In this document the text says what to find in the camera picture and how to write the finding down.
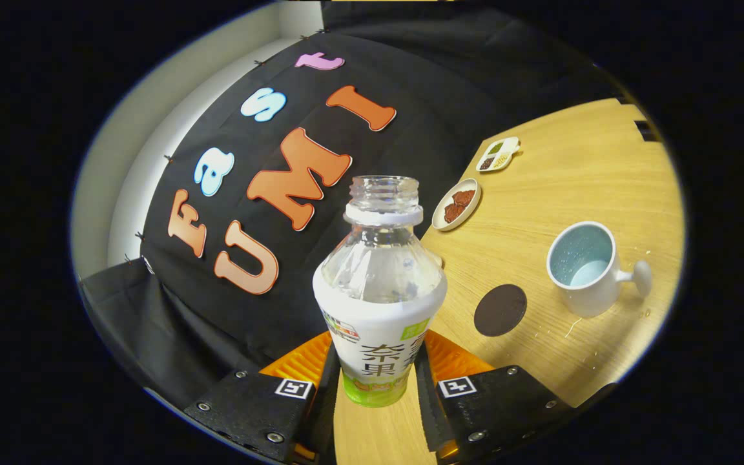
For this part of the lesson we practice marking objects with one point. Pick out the round plate with red food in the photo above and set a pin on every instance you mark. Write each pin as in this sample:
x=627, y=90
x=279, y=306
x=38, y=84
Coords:
x=456, y=205

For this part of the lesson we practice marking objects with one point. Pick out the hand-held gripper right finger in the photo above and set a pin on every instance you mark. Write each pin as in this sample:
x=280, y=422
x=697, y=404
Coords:
x=427, y=413

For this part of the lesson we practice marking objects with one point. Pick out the white cup blue inside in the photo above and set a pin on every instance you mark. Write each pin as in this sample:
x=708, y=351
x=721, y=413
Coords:
x=598, y=290

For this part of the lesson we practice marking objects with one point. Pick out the white divided dish with grains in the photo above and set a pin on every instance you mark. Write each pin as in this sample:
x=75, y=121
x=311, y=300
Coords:
x=498, y=155

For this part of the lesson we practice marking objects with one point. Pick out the wooden table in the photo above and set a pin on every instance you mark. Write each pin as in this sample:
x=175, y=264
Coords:
x=572, y=181

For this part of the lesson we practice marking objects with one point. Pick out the clear juice bottle white label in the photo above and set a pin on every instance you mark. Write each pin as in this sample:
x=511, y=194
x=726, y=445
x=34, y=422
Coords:
x=378, y=310

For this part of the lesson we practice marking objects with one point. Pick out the dark brown round coaster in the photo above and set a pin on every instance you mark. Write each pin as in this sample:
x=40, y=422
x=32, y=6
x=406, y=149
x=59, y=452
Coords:
x=500, y=310

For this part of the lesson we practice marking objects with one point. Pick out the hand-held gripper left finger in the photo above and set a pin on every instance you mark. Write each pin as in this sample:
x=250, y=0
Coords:
x=325, y=413

